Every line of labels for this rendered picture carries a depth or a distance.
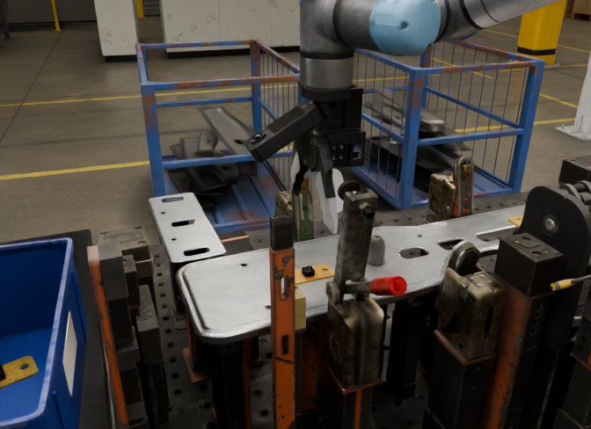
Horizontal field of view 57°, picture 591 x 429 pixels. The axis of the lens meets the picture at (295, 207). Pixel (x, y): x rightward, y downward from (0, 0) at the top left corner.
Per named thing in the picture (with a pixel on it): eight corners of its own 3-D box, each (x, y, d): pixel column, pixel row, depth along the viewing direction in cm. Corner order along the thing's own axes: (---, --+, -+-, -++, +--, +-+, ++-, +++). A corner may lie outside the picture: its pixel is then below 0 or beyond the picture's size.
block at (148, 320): (166, 420, 100) (148, 283, 87) (178, 473, 90) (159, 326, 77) (149, 425, 99) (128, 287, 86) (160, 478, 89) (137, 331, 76)
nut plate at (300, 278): (326, 265, 92) (326, 258, 92) (336, 275, 89) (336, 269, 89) (280, 274, 90) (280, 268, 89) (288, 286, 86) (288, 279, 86)
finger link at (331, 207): (371, 225, 77) (357, 163, 79) (334, 231, 75) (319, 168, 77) (362, 229, 80) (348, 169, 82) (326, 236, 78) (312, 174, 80)
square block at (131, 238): (165, 382, 109) (144, 222, 93) (173, 410, 102) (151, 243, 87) (125, 393, 106) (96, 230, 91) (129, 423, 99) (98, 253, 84)
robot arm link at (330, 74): (312, 61, 71) (289, 51, 77) (311, 96, 73) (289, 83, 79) (363, 58, 73) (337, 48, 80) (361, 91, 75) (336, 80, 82)
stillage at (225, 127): (151, 181, 385) (134, 43, 344) (261, 170, 405) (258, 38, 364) (162, 267, 280) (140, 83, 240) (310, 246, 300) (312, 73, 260)
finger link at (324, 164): (339, 194, 75) (326, 134, 77) (330, 196, 75) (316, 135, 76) (328, 202, 80) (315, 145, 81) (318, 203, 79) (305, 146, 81)
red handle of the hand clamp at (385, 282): (356, 277, 77) (414, 272, 62) (360, 293, 76) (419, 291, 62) (330, 283, 75) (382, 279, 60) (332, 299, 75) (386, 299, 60)
